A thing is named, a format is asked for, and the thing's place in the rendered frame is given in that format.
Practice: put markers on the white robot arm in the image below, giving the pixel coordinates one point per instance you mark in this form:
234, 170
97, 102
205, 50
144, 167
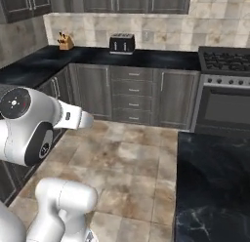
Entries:
29, 135

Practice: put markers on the grey base cupboard run, drawers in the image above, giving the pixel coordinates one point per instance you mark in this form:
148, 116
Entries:
133, 93

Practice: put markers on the dark grey base cupboard run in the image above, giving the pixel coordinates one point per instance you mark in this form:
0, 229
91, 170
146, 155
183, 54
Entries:
13, 177

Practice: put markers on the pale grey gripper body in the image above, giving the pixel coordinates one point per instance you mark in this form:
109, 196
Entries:
86, 120

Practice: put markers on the grey wall cupboard run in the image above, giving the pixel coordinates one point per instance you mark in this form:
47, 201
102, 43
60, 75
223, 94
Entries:
136, 1

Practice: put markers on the wooden knife block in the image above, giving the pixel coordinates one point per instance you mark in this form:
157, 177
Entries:
66, 42

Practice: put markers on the black toaster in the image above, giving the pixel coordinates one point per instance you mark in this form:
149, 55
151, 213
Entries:
122, 43

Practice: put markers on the grey oven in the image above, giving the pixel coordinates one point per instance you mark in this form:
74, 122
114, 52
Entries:
224, 106

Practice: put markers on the black gas hob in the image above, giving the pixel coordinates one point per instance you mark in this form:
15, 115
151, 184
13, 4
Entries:
225, 60

